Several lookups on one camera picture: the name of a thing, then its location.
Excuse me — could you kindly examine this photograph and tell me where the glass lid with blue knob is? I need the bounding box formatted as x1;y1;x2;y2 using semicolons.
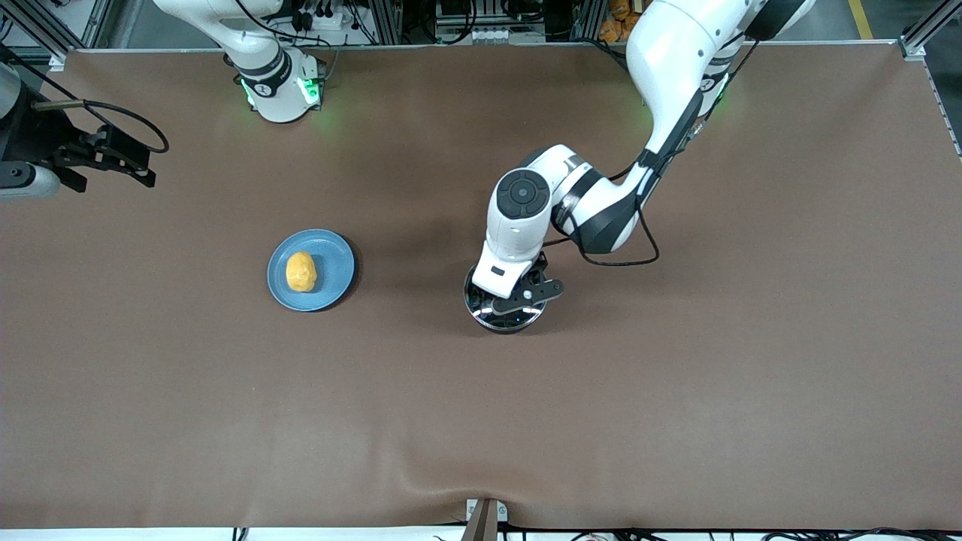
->
466;267;545;329

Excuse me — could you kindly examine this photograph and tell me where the yellow potato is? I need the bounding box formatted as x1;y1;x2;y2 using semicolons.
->
285;251;317;294

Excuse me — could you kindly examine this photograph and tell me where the brown table mat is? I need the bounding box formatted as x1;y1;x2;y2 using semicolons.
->
0;45;962;531

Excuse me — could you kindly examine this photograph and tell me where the blue round plate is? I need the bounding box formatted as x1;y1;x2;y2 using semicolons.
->
267;228;355;313

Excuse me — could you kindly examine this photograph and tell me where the white power strip with plugs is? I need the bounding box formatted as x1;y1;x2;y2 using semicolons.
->
289;0;348;31

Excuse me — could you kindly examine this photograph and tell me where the bag of orange items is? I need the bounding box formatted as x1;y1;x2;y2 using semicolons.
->
599;0;640;43

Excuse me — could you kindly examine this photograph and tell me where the black pot with blue handle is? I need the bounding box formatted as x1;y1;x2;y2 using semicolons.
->
463;263;548;334

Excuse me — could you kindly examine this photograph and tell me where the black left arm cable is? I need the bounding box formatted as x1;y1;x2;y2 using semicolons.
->
541;30;760;268

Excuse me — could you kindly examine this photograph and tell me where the aluminium frame rail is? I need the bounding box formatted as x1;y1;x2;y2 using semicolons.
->
900;0;962;62
0;0;70;73

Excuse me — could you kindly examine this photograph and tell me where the metal table edge bracket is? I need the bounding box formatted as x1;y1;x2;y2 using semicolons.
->
464;497;509;541

